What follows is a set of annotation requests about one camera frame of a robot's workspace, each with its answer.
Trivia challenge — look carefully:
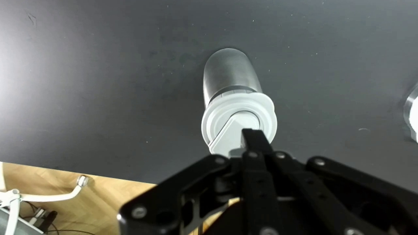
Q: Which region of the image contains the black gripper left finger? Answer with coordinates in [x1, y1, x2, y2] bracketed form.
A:
[117, 128, 262, 235]

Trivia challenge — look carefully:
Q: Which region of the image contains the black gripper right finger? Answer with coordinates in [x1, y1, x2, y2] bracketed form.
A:
[256, 128, 418, 235]

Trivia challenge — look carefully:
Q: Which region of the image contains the stainless steel flask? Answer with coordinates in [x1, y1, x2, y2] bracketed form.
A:
[200, 47, 279, 159]

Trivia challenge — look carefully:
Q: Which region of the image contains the light wooden side table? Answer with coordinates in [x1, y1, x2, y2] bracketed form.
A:
[0, 160, 242, 235]

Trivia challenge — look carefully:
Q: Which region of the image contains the white ceramic mug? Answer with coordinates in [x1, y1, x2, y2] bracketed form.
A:
[403, 82, 418, 145]

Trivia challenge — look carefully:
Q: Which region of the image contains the grey power strip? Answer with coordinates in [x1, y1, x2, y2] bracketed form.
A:
[0, 205, 59, 235]

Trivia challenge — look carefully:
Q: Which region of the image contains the white cable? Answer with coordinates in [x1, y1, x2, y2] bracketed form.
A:
[0, 173, 92, 235]

